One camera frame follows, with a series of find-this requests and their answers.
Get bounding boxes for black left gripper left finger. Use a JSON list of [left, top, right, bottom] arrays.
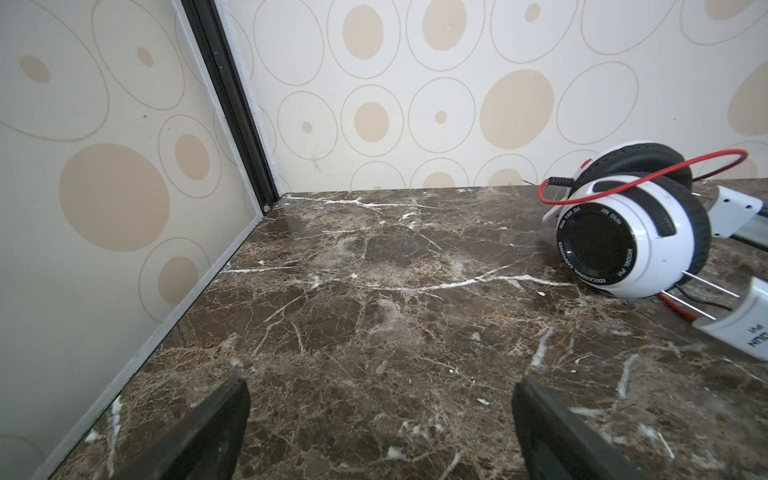
[[115, 378, 251, 479]]

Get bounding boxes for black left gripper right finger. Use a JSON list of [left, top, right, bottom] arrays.
[[511, 377, 648, 480]]

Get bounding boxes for white black headphones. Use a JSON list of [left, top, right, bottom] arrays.
[[539, 141, 767, 361]]

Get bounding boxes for red headphone cable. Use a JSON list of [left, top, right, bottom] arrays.
[[538, 149, 749, 207]]

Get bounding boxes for black corner frame post left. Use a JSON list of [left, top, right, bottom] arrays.
[[181, 0, 280, 214]]

